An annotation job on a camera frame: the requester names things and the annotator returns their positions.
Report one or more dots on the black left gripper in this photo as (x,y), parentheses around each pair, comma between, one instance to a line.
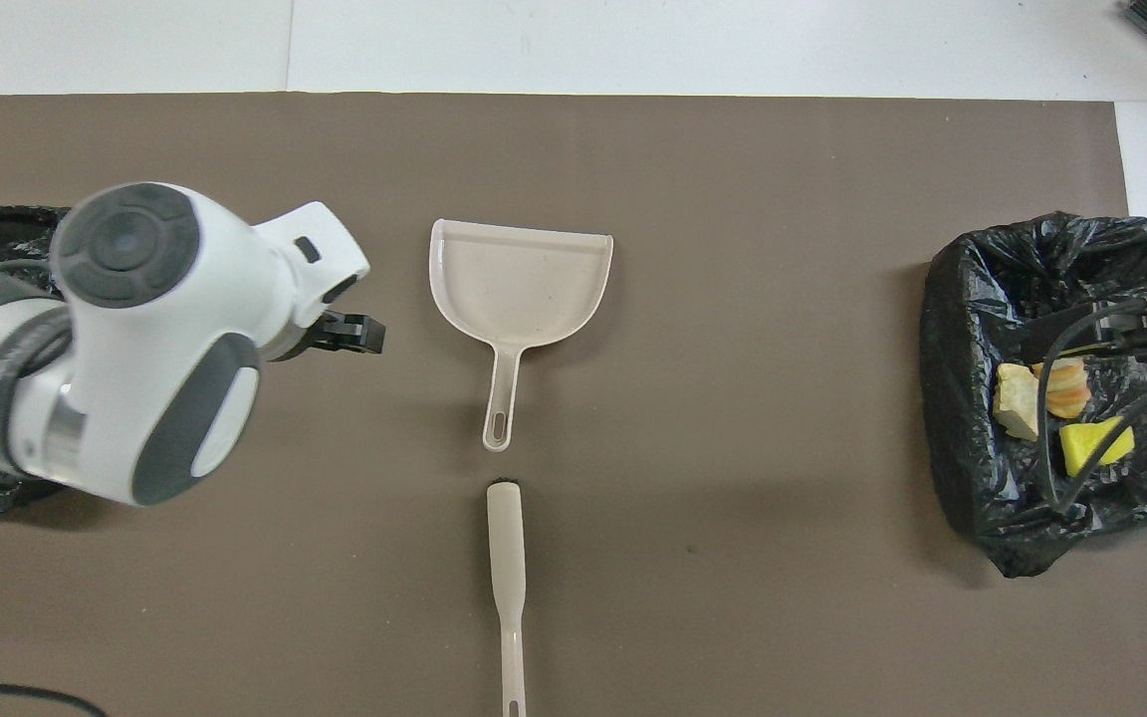
(303,339)

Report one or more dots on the toy croissant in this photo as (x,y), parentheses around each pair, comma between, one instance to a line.
(1019,403)
(1066,393)

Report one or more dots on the yellow sponge piece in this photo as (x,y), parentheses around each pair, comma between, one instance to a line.
(1081,450)

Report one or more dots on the beige plastic dustpan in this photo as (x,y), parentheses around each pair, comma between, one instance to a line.
(519,289)

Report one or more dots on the beige hand brush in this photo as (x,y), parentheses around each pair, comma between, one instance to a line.
(506,538)

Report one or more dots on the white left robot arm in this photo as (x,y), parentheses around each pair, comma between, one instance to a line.
(135,329)

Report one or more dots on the brown table mat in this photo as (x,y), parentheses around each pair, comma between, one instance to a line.
(733,199)

